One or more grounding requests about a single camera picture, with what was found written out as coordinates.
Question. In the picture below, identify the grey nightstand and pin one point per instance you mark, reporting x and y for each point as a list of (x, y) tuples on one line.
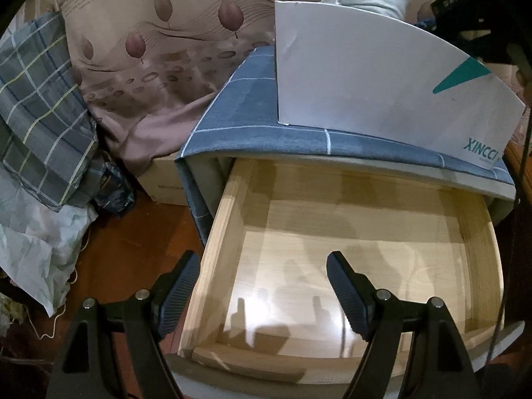
[(205, 183)]

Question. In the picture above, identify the grey plaid cloth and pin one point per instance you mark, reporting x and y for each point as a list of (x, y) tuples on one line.
[(41, 112)]

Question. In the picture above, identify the blue checked cloth cover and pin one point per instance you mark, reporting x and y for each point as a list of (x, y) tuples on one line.
[(241, 120)]

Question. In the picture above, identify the dark blue patterned packet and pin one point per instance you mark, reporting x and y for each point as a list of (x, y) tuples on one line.
[(114, 191)]

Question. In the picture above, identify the wooden drawer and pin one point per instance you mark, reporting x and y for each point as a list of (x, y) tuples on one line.
[(332, 237)]

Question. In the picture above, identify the leaf print bedsheet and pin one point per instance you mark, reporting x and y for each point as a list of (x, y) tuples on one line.
[(166, 70)]

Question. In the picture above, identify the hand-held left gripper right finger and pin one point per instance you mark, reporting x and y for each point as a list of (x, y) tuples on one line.
[(347, 291)]

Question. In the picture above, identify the cardboard box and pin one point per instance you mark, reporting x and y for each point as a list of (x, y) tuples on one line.
[(162, 178)]

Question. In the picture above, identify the white shoe box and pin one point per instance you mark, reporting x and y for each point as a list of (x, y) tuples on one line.
[(374, 79)]

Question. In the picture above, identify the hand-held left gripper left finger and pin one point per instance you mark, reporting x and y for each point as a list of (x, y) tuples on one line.
[(178, 295)]

